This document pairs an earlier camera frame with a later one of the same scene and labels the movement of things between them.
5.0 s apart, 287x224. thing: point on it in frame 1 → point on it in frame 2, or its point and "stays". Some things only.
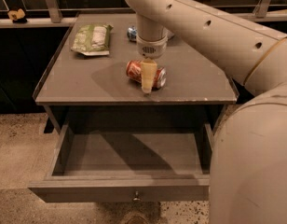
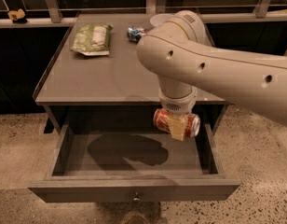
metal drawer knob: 136,196 stays
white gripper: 152,49 → 177,105
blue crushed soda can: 131,34 stays
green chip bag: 92,40 stays
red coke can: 133,70 → 191,124
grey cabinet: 83,84 stays
